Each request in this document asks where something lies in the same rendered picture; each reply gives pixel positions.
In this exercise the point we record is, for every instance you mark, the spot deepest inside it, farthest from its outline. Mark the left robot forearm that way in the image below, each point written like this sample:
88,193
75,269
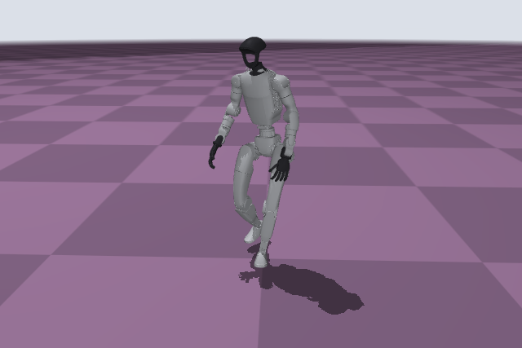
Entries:
290,133

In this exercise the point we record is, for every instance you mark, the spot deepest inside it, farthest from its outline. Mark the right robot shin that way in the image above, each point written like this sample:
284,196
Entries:
250,216

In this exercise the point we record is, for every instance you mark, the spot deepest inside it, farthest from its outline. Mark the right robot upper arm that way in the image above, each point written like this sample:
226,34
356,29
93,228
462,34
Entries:
236,94

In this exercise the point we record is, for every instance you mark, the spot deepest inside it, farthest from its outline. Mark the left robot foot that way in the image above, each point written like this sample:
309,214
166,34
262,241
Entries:
261,260

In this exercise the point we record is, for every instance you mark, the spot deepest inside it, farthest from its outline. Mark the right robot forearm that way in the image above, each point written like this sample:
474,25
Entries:
225,126

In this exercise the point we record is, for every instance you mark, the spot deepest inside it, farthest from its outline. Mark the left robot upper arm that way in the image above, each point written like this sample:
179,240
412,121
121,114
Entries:
281,85

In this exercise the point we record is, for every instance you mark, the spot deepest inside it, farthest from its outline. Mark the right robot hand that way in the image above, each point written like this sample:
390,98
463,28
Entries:
217,143

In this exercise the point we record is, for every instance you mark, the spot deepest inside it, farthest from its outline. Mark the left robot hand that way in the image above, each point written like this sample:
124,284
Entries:
282,165

